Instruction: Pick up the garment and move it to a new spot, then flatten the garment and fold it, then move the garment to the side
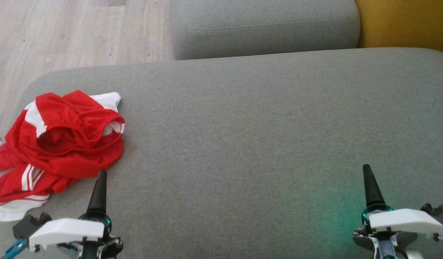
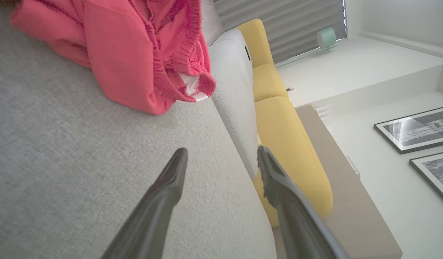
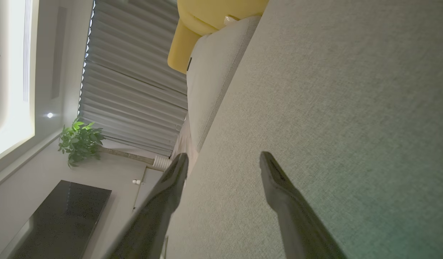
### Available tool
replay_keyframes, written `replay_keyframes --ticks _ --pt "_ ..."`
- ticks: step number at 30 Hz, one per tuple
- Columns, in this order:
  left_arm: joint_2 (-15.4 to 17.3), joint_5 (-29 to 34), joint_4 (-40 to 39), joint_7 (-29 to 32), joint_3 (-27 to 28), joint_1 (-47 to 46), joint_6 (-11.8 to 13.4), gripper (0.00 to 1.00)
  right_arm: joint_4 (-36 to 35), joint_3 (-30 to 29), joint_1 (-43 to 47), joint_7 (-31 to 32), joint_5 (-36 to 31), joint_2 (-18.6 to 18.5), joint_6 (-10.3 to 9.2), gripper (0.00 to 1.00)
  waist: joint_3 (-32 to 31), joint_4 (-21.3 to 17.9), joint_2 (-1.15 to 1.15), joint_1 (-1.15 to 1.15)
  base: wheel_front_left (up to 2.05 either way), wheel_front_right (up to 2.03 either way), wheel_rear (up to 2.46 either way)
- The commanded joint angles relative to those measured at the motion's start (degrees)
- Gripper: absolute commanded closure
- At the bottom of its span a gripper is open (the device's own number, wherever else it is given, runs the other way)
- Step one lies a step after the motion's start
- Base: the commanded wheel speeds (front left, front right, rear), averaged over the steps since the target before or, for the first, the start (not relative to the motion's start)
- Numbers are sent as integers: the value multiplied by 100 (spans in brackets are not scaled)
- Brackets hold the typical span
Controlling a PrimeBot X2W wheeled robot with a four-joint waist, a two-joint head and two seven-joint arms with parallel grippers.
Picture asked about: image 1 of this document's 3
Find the yellow cushion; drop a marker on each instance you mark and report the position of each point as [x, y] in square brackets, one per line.
[405, 21]

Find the red shorts with white trim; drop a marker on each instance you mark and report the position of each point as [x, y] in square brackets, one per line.
[81, 144]

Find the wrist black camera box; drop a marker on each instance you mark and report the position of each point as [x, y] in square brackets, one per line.
[441, 214]
[28, 226]

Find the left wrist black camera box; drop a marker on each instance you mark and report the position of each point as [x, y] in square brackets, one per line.
[28, 226]

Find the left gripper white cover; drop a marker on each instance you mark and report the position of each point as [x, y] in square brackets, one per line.
[66, 230]

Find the small grey sofa cushion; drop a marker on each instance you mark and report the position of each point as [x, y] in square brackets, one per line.
[264, 28]

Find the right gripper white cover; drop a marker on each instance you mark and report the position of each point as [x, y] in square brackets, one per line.
[405, 221]

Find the red white number jersey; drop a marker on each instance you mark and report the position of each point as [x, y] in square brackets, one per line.
[12, 187]

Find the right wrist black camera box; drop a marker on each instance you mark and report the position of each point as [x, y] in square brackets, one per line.
[441, 214]

